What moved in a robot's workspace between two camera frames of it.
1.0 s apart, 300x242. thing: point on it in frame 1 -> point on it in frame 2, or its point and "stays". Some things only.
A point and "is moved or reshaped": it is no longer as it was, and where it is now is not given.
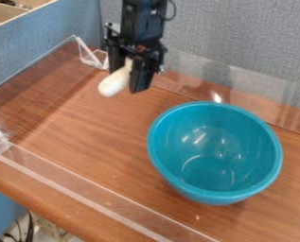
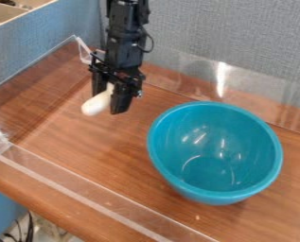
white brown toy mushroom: (114, 82) is moved or reshaped
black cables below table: (29, 233) stays
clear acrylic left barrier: (23, 96) stays
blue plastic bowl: (215, 151) stays
